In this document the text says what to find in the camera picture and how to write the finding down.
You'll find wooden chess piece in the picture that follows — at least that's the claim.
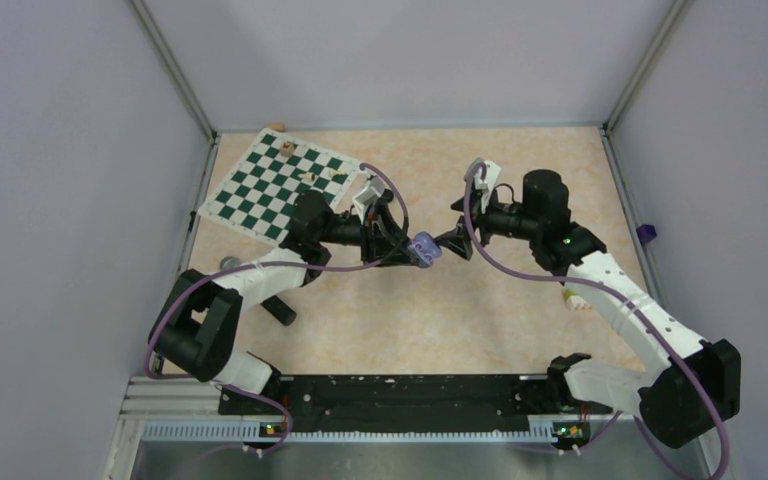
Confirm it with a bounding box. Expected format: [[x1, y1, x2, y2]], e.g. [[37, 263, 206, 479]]
[[280, 142, 295, 157]]

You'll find green white chessboard mat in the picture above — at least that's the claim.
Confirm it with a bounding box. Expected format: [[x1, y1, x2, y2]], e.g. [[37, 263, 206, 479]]
[[197, 128, 360, 246]]

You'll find purple cable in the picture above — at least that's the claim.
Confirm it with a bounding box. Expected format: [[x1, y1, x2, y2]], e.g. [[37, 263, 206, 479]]
[[142, 162, 410, 457], [462, 157, 732, 480]]

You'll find grey purple charging case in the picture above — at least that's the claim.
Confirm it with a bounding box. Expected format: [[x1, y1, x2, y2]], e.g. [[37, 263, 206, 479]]
[[407, 231, 442, 268]]

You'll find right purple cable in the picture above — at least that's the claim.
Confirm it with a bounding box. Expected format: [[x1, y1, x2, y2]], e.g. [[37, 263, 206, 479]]
[[462, 157, 732, 480]]

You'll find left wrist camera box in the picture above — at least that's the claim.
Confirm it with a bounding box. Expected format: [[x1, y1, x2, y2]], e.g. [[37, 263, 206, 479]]
[[352, 177, 387, 217]]

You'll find black cuboid bar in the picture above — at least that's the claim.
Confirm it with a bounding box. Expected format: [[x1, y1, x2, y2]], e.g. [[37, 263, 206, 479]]
[[261, 296, 297, 326]]

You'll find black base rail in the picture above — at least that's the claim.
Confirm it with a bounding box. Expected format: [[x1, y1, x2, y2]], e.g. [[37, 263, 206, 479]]
[[218, 374, 611, 434]]

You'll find purple object at edge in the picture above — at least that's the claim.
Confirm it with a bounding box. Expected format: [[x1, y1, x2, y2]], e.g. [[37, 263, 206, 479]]
[[635, 224, 658, 245]]

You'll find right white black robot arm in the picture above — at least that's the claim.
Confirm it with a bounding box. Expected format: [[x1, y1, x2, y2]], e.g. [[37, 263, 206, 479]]
[[451, 160, 741, 450]]

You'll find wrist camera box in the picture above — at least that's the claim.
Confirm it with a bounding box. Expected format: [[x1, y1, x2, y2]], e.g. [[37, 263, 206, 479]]
[[465, 157, 501, 214], [352, 177, 387, 217]]

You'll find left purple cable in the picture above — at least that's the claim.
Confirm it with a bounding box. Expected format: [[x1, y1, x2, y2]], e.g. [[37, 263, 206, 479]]
[[142, 162, 410, 457]]

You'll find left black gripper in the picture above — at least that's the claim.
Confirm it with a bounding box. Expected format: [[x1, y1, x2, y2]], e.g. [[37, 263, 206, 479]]
[[317, 200, 420, 268]]

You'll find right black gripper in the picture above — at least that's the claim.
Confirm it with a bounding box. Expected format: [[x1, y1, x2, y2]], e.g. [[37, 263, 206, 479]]
[[435, 186, 542, 260]]

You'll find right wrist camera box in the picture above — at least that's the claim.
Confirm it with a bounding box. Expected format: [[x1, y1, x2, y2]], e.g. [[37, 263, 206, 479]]
[[465, 157, 501, 214]]

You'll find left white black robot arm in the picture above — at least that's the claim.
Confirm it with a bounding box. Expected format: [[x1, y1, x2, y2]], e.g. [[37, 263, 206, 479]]
[[144, 188, 418, 414]]

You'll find white perforated cable duct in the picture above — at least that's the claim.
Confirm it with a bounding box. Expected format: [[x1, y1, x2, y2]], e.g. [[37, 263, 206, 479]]
[[141, 420, 557, 444]]

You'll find green white toy brick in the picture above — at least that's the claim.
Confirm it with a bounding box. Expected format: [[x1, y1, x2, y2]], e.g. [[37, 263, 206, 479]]
[[562, 288, 592, 311]]

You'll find small grey round object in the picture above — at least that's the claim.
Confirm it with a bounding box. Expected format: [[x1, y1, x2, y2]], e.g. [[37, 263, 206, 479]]
[[219, 256, 242, 271]]

